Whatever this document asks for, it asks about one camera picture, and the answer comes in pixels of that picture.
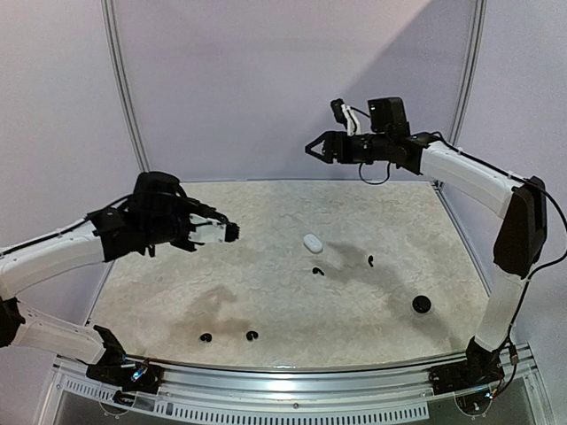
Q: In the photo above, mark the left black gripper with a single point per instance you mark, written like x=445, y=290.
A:
x=190, y=249

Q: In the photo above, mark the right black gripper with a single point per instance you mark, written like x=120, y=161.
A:
x=330, y=148

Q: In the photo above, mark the white earbud charging case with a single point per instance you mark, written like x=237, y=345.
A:
x=312, y=243

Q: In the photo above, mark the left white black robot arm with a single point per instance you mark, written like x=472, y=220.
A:
x=157, y=211

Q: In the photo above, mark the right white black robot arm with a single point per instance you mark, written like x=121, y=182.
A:
x=520, y=203

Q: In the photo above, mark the black round charging case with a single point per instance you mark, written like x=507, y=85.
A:
x=421, y=304

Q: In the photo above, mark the black ear-hook earbud right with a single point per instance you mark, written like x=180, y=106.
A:
x=252, y=335

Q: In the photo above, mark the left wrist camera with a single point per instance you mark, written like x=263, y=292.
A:
x=212, y=230

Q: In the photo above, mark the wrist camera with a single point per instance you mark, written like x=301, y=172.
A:
x=212, y=230
x=345, y=115

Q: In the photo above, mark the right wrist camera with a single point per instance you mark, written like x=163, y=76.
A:
x=345, y=115

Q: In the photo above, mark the right aluminium corner post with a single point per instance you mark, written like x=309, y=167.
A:
x=469, y=69

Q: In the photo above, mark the aluminium corner post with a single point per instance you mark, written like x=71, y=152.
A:
x=110, y=19
x=469, y=69

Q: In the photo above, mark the aluminium front rail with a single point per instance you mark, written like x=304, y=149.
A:
x=400, y=394

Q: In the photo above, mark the left aluminium corner post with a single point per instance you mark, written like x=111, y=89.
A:
x=110, y=19

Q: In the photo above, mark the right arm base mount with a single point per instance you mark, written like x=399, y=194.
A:
x=480, y=367

